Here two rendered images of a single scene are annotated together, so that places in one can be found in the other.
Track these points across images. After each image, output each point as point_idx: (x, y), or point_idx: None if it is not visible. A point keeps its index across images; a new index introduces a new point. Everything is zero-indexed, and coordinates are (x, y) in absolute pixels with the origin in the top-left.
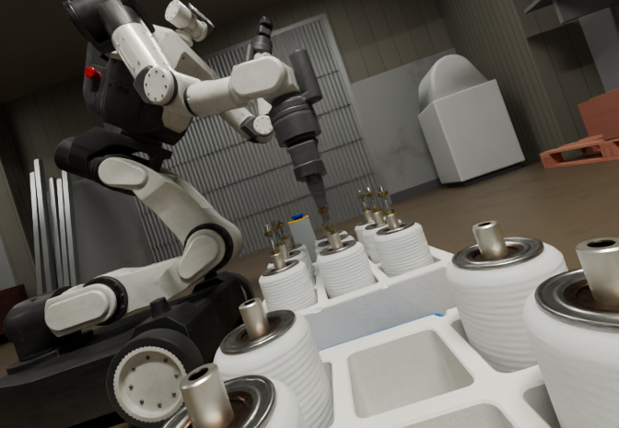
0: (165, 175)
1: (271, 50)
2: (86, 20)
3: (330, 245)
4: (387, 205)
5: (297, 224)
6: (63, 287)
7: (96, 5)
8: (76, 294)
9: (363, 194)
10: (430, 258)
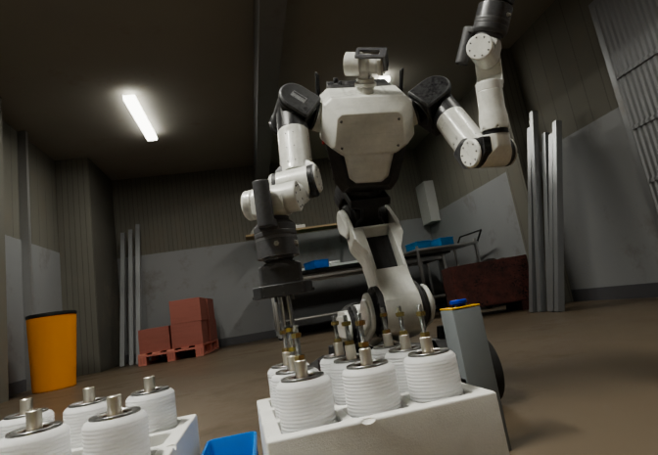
0: (366, 228)
1: (498, 17)
2: (276, 128)
3: (332, 363)
4: (296, 349)
5: (445, 314)
6: (357, 302)
7: (275, 115)
8: (342, 315)
9: (417, 312)
10: (292, 427)
